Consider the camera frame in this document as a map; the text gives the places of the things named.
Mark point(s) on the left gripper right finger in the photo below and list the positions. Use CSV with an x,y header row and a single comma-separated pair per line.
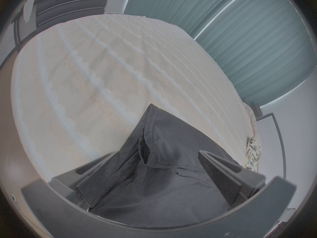
x,y
223,175

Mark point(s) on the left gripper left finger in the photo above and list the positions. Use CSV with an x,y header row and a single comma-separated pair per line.
x,y
94,172

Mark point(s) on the black T-shirt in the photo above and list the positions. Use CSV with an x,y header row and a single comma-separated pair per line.
x,y
168,182

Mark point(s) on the white printed pyjama garment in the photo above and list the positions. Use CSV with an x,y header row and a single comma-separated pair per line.
x,y
252,155

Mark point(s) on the pale pink pillow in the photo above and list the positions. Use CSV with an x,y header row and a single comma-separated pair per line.
x,y
250,115

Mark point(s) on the grey bedside table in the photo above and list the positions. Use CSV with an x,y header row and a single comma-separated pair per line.
x,y
256,109

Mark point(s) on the bed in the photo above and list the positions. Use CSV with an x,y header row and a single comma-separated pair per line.
x,y
99,71

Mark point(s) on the blue-green curtain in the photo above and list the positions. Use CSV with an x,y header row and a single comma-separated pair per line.
x,y
178,4
260,53

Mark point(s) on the black chest of drawers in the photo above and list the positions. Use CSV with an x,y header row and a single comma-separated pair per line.
x,y
71,6

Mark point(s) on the white cloth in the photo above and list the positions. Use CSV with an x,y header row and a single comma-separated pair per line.
x,y
28,9

